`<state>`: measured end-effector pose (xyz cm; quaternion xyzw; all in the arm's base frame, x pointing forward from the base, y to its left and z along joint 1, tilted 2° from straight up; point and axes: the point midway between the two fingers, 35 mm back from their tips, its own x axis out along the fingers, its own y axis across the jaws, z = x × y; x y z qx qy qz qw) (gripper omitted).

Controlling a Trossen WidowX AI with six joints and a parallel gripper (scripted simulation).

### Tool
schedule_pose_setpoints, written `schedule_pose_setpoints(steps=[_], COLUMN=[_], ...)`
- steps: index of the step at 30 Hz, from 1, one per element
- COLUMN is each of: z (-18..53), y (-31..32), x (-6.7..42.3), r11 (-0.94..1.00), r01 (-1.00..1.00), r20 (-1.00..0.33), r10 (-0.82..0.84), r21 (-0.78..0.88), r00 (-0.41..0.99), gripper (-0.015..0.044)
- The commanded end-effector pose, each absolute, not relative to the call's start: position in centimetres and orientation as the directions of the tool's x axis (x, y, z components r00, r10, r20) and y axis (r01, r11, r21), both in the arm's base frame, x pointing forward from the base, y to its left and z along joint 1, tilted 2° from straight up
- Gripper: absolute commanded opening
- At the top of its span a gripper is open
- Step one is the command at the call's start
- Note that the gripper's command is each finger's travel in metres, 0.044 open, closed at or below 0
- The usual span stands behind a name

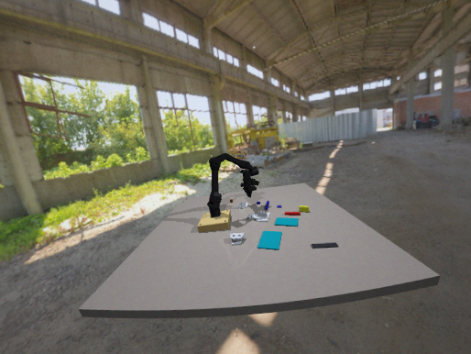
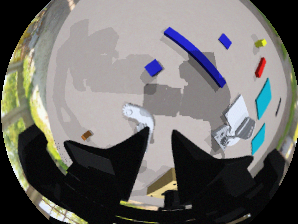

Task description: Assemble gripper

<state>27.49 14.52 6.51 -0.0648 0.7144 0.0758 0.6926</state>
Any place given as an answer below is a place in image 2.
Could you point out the red rectangular block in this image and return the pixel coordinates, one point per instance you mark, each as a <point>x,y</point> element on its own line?
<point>260,67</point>

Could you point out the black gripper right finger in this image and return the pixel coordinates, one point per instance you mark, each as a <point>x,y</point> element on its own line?
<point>196,170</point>

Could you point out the small blue block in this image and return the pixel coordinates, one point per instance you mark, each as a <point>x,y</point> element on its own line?
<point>225,41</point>
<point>153,67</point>

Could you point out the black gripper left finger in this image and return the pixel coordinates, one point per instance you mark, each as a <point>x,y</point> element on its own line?
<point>119,163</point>

